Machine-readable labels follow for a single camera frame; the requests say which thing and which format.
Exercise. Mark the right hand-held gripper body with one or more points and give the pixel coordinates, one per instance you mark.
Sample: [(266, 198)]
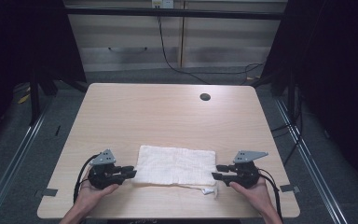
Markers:
[(245, 174)]

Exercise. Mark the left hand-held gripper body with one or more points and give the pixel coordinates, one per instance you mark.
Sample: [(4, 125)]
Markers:
[(102, 175)]

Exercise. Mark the white towel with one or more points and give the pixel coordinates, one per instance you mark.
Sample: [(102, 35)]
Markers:
[(174, 165)]

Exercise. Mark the person's right hand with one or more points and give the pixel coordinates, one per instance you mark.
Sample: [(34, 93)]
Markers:
[(254, 194)]

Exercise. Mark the person's left hand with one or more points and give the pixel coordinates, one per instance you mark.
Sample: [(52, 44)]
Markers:
[(90, 194)]

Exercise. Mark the grey tape strip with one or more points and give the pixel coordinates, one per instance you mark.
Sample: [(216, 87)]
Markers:
[(49, 192), (290, 188)]

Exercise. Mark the small black floor strip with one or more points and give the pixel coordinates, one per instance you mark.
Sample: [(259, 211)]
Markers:
[(57, 130)]

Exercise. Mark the black stand leg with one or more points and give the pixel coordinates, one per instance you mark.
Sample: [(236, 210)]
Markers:
[(34, 102)]

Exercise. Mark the yellow floor tape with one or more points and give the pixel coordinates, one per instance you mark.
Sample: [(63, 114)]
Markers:
[(24, 99)]

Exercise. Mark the white cabinet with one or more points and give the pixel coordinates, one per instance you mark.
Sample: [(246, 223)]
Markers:
[(223, 40)]

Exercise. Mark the black curtain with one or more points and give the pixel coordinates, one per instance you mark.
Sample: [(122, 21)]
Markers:
[(338, 77), (18, 40)]

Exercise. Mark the black horizontal bar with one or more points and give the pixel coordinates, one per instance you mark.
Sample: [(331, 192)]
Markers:
[(199, 13)]

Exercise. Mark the white power outlet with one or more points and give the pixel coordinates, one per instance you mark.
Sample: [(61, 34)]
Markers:
[(162, 3)]

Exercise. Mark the metal floor rail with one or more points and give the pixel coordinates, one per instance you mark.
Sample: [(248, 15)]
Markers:
[(15, 158), (310, 161)]

